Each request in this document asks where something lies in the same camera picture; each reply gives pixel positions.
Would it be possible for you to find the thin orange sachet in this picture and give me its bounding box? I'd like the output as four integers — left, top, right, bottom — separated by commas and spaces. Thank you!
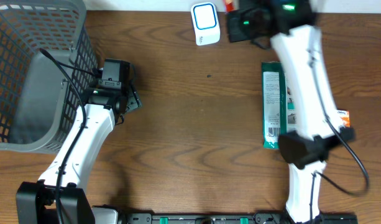
223, 0, 238, 12

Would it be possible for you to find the white barcode scanner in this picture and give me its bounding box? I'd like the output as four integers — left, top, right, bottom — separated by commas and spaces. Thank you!
190, 2, 221, 46

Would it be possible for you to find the green 3M gloves package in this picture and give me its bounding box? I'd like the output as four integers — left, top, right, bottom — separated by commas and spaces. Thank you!
261, 62, 296, 149

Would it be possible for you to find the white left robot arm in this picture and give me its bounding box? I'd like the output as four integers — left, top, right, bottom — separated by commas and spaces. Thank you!
16, 85, 142, 223

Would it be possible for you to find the grey plastic mesh basket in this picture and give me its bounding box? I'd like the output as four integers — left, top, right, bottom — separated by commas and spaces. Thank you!
0, 0, 98, 154

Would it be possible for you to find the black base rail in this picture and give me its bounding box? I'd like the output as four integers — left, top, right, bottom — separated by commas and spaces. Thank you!
117, 210, 358, 224

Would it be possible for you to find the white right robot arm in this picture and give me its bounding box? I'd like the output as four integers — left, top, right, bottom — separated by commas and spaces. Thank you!
226, 1, 355, 223

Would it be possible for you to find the small orange tissue box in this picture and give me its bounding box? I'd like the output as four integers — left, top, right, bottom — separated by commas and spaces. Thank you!
337, 110, 351, 128

